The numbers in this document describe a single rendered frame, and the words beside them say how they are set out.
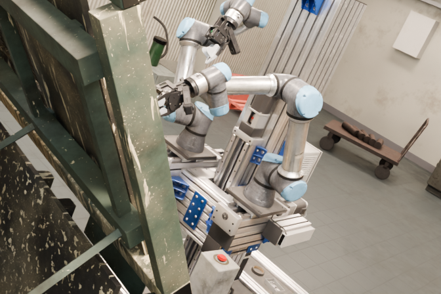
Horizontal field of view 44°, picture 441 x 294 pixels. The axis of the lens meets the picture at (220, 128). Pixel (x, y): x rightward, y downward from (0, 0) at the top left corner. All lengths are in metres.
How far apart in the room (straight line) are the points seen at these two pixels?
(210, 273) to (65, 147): 0.73
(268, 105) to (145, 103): 1.26
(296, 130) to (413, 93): 7.81
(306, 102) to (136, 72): 0.95
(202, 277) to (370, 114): 8.30
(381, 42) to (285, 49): 7.70
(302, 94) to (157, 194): 0.78
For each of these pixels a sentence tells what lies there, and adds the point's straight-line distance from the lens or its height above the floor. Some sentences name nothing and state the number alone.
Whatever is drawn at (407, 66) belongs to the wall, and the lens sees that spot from 10.09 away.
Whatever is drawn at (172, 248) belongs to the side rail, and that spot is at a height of 1.07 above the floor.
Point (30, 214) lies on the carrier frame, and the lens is 2.56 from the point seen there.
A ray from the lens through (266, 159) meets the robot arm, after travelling 2.49.
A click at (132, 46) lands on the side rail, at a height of 1.72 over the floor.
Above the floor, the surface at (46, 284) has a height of 0.88.
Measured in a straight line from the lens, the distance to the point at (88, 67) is 1.40.
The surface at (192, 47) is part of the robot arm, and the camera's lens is 2.78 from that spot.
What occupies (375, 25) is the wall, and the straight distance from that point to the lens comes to 10.43.
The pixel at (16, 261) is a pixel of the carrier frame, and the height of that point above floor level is 0.43.
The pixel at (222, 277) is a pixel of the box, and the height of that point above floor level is 0.89.
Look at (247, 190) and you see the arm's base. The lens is 2.54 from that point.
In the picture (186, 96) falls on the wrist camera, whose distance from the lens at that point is 1.85.
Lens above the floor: 2.02
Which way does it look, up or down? 17 degrees down
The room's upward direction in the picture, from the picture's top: 24 degrees clockwise
